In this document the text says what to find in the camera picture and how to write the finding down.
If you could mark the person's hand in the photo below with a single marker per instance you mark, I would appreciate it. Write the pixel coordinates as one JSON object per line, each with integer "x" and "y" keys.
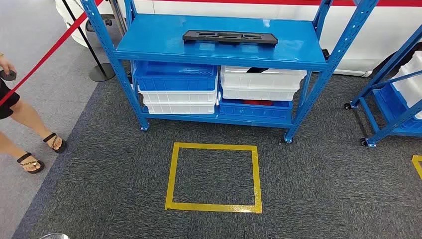
{"x": 6, "y": 64}

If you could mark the small dark round object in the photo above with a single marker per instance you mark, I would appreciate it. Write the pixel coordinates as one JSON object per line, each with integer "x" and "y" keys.
{"x": 8, "y": 76}

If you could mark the black plastic part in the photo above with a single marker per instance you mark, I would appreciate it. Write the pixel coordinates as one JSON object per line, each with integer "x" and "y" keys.
{"x": 263, "y": 39}

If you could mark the blue metal shelf rack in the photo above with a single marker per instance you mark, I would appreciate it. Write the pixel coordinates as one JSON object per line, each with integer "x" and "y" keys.
{"x": 158, "y": 39}
{"x": 385, "y": 72}

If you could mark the red barrier belt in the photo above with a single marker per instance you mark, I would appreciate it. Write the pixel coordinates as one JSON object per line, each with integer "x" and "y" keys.
{"x": 49, "y": 52}

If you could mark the person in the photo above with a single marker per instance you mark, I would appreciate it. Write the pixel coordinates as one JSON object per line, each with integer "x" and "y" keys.
{"x": 26, "y": 115}

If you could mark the blue plastic bin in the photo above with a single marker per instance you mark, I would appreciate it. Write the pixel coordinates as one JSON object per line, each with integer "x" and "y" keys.
{"x": 254, "y": 111}
{"x": 390, "y": 105}
{"x": 174, "y": 82}

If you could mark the white plastic bin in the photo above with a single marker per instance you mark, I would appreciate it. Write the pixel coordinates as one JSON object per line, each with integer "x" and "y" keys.
{"x": 178, "y": 96}
{"x": 179, "y": 109}
{"x": 260, "y": 80}
{"x": 412, "y": 94}
{"x": 257, "y": 94}
{"x": 416, "y": 62}

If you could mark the yellow floor tape square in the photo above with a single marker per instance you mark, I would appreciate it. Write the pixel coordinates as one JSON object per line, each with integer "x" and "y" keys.
{"x": 214, "y": 207}

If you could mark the red flat item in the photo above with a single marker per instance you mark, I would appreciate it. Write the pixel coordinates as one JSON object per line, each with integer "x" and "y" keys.
{"x": 258, "y": 102}

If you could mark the white vehicle with red stripe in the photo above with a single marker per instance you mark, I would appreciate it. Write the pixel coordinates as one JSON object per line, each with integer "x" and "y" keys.
{"x": 379, "y": 36}

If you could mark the black stanchion post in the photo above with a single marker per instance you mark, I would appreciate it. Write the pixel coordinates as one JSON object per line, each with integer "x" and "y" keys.
{"x": 102, "y": 74}

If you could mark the small black bracket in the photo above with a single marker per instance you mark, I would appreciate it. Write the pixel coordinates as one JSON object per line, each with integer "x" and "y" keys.
{"x": 325, "y": 54}

